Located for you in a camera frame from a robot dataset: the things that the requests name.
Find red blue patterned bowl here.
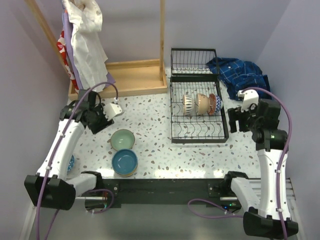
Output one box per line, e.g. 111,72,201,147
207,93,223,116

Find light green bowl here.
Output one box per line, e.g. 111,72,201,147
110,129,136,151

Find cream beige bowl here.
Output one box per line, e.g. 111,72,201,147
195,93,210,115

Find black wire dish rack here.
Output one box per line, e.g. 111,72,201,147
170,47,229,144

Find white black striped bowl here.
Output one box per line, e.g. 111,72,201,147
182,94,194,115

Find blue triangle patterned bowl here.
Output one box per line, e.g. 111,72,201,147
67,155,75,172

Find teal blue bowl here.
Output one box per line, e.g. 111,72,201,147
111,149,138,174

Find yellow rimmed bowl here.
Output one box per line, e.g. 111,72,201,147
115,168,137,178

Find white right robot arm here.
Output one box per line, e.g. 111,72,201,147
220,99,299,240

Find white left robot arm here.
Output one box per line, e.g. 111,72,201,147
24,90,124,210

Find blue plaid shirt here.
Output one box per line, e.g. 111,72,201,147
206,57,271,101

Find red white floral garment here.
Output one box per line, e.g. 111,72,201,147
56,29,79,93

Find lavender hanging garment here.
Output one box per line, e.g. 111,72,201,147
63,4,116,89

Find white hanging shirt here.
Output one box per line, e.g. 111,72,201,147
62,0,108,89

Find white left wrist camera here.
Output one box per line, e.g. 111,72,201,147
103,102,124,120

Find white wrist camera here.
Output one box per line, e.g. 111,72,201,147
237,89,259,112
103,102,124,120

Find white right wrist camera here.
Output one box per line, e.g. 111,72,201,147
237,89,259,112

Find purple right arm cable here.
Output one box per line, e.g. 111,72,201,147
187,87,294,240

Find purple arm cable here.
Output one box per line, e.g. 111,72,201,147
187,87,294,240
34,82,120,240

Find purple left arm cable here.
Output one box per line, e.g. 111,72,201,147
34,82,120,240

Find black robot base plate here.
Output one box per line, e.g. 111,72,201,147
103,178,240,209

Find aluminium rail frame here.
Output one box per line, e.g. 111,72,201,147
18,169,306,240

